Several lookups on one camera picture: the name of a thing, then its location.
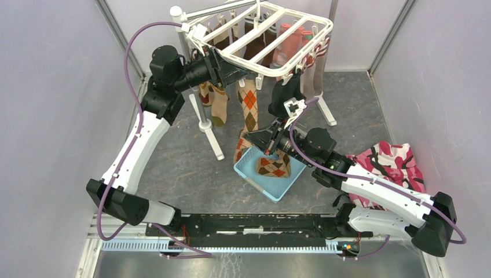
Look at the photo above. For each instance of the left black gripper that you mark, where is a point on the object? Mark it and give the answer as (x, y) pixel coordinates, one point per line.
(221, 71)

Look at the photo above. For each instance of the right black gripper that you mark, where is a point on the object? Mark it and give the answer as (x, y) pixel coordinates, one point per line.
(261, 139)

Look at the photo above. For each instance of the argyle beige sock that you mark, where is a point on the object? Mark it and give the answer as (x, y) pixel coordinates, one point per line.
(248, 100)
(278, 168)

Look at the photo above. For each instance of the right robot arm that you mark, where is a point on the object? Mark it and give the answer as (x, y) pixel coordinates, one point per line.
(428, 221)

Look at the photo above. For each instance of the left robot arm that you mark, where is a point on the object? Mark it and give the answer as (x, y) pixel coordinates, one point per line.
(171, 75)

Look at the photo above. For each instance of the light blue plastic basket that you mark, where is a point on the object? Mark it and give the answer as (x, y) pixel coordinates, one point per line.
(274, 188)

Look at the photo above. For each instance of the brown sock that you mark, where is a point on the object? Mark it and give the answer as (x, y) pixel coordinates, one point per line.
(259, 43)

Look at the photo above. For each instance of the black sock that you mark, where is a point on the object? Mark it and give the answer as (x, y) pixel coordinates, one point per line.
(282, 93)

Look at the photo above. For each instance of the salmon pink sock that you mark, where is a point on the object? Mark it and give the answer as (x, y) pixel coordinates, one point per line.
(287, 49)
(317, 52)

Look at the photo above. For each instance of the white sock drying rack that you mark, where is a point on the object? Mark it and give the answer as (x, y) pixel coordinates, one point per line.
(225, 25)

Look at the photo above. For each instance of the grey sock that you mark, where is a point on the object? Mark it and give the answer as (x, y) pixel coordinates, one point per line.
(312, 81)

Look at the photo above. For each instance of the pink camouflage cloth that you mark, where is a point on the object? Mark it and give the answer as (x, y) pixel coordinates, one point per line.
(395, 163)

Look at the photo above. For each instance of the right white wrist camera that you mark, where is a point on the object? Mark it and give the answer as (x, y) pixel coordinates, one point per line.
(294, 107)

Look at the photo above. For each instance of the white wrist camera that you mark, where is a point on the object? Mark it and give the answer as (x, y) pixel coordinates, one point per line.
(294, 107)
(194, 36)

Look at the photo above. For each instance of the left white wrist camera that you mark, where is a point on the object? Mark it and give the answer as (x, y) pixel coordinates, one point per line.
(194, 36)

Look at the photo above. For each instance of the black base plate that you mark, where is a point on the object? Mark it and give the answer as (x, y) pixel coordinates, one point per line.
(262, 230)

